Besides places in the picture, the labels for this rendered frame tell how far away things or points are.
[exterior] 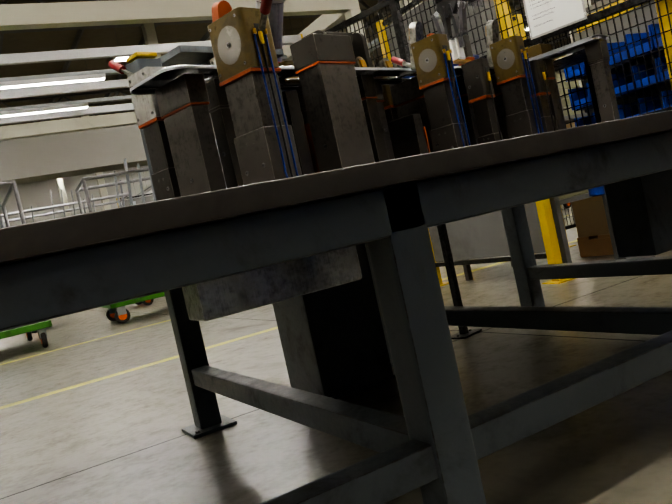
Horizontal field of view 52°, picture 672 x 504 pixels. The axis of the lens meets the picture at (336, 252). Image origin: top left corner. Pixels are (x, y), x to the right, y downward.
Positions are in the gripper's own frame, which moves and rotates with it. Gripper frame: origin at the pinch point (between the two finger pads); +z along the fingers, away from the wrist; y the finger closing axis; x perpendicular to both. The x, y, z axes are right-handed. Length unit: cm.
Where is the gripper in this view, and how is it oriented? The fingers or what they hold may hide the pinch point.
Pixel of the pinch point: (457, 49)
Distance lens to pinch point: 235.9
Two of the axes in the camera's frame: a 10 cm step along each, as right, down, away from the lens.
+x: 6.9, -1.8, 7.0
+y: 6.9, -1.3, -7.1
